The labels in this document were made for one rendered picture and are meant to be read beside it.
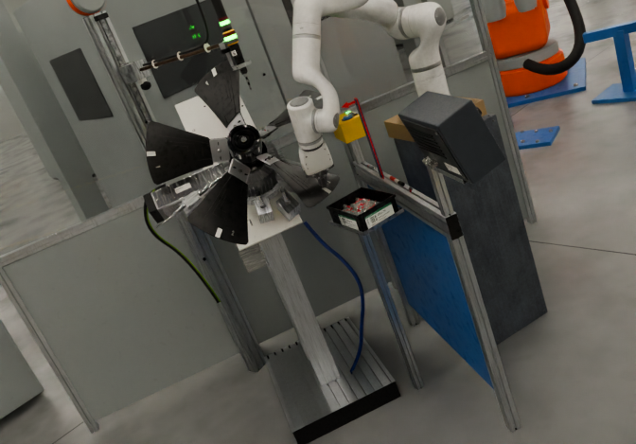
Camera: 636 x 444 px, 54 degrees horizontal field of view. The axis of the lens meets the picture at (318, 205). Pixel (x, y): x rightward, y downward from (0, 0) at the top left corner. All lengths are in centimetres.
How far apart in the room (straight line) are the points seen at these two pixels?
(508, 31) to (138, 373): 416
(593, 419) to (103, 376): 220
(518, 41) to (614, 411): 401
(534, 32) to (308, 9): 399
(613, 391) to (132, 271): 210
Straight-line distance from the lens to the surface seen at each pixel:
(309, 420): 266
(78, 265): 313
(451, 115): 158
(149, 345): 328
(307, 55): 203
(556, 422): 245
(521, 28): 587
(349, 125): 259
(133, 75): 269
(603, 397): 252
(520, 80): 591
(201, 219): 214
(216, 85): 242
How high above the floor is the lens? 167
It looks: 20 degrees down
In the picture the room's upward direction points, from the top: 21 degrees counter-clockwise
